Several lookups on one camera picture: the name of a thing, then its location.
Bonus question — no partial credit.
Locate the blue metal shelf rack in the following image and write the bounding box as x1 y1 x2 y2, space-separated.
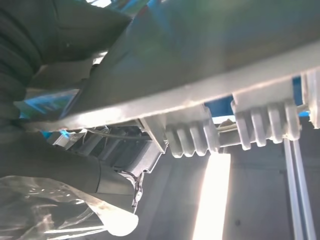
20 76 311 140

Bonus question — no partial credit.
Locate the aluminium profile post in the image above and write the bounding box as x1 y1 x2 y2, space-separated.
283 138 318 240

